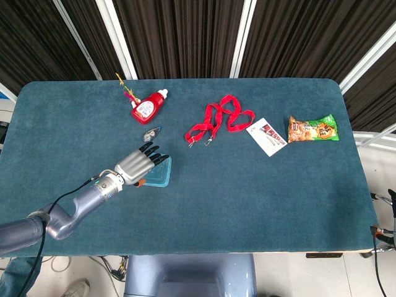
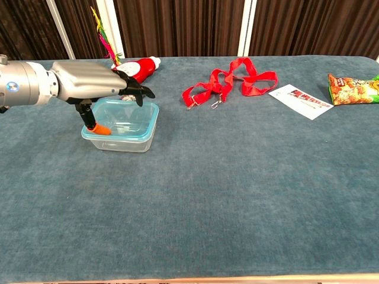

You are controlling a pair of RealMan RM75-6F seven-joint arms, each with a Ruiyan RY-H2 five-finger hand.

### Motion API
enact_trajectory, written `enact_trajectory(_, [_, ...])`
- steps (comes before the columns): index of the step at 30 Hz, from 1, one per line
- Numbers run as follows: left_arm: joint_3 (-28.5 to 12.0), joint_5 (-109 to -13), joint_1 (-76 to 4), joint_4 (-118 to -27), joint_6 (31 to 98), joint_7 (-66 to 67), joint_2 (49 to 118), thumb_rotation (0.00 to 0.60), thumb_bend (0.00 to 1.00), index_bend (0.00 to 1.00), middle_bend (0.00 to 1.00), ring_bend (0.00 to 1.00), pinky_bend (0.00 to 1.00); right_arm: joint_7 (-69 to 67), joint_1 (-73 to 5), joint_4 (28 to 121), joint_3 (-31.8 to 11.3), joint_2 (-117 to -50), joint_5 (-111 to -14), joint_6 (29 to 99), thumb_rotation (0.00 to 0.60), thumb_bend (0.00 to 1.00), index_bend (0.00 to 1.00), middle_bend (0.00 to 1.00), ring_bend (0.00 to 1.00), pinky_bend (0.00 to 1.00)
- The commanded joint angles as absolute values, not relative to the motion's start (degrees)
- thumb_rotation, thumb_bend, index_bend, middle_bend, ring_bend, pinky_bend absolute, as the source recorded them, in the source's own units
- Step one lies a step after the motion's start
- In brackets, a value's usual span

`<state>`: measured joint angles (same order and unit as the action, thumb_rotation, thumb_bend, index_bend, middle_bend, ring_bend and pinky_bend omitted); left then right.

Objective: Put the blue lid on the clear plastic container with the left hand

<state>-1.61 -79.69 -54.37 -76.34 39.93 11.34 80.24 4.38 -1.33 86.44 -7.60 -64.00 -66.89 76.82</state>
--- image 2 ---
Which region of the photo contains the blue translucent lid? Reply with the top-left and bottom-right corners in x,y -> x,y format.
81,98 -> 160,142

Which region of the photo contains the blue velvet table cloth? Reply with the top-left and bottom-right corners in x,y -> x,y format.
0,55 -> 379,282

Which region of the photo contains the red bottle with white cap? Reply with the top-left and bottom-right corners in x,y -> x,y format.
111,56 -> 162,85

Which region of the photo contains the green orange snack bag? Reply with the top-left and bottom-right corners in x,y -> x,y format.
327,73 -> 379,106

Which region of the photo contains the white card with red print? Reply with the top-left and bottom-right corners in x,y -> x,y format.
268,83 -> 335,121

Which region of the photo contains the clear plastic container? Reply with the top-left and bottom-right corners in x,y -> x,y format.
82,102 -> 160,153

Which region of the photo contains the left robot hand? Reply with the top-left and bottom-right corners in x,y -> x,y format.
49,61 -> 156,136

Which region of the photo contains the red lanyard with metal clips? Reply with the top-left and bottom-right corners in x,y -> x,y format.
181,57 -> 279,110

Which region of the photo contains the white frame post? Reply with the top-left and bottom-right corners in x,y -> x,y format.
46,0 -> 76,60
96,0 -> 125,59
237,0 -> 258,57

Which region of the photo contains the dark brown pleated curtain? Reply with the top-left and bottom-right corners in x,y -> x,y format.
0,0 -> 379,62

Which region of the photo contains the colourful feather shuttlecock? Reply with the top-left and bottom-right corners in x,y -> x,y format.
90,6 -> 123,66

